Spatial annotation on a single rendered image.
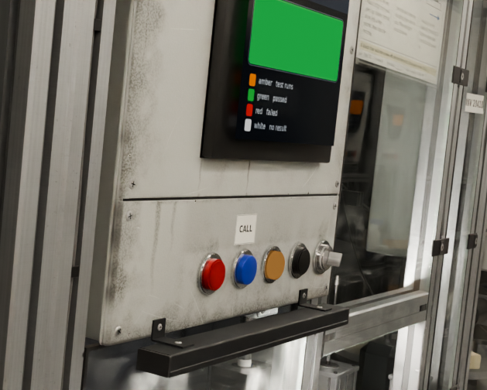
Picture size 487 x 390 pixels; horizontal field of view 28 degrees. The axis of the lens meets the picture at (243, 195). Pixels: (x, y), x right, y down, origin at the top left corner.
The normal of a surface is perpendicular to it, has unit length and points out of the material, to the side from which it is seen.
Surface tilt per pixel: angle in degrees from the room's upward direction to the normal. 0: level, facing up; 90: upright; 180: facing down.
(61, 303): 90
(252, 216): 90
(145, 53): 90
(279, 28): 90
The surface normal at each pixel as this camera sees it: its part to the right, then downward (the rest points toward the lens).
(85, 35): 0.85, 0.12
